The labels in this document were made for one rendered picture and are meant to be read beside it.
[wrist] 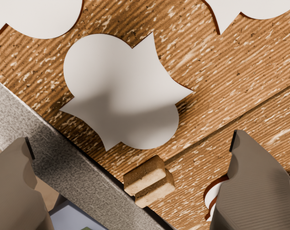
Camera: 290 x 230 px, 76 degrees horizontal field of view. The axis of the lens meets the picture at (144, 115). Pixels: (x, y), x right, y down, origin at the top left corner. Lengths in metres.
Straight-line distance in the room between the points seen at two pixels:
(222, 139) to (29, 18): 0.24
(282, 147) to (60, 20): 0.30
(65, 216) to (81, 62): 0.36
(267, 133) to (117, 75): 0.20
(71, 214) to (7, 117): 0.26
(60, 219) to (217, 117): 0.39
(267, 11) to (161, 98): 0.12
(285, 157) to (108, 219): 0.30
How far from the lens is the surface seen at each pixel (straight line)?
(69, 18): 0.19
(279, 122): 0.28
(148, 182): 0.24
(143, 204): 0.27
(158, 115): 0.21
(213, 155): 0.27
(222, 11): 0.20
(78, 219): 0.48
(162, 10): 0.19
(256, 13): 0.21
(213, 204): 0.32
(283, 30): 0.24
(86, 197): 0.35
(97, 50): 0.19
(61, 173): 0.31
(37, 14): 0.20
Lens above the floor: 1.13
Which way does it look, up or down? 62 degrees down
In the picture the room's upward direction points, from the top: 173 degrees clockwise
